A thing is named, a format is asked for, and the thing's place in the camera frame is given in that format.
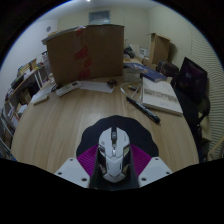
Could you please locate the white open book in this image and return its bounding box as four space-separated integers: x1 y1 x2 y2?
140 77 184 117

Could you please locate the white paper sheet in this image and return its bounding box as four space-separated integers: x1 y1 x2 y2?
78 80 116 94

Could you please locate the small brown cardboard box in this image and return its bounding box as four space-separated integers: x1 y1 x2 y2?
148 32 172 66

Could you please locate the dark bag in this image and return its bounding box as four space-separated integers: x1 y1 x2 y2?
156 59 180 78

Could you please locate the black marker pen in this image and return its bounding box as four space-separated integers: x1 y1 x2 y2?
125 96 161 125

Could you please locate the wooden side desk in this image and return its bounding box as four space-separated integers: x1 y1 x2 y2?
4 58 51 108

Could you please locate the white remote control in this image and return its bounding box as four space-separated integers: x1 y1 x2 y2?
55 81 82 98

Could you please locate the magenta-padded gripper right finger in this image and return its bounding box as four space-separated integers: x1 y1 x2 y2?
129 143 174 188

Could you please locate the flat white rectangular device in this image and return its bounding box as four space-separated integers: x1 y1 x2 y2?
32 93 50 106

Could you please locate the shelf unit with books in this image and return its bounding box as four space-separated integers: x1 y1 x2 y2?
0 99 28 161

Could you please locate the black office chair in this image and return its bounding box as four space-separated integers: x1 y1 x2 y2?
179 94 212 163

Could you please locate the large brown cardboard box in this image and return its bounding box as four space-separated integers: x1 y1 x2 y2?
41 23 126 87

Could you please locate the blue book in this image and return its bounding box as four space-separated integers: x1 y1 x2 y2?
123 62 168 83

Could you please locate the white and black computer mouse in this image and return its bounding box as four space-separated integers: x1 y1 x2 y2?
96 125 132 184

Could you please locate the wall air vent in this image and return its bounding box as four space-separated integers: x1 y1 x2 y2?
88 10 111 25

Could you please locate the black mouse pad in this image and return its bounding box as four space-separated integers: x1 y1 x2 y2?
75 115 160 160

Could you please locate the black monitor screen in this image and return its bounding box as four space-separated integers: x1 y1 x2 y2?
175 56 209 105

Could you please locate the small dark clip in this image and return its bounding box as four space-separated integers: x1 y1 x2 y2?
106 78 119 89

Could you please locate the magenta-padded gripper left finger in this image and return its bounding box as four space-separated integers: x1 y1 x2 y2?
54 144 100 189

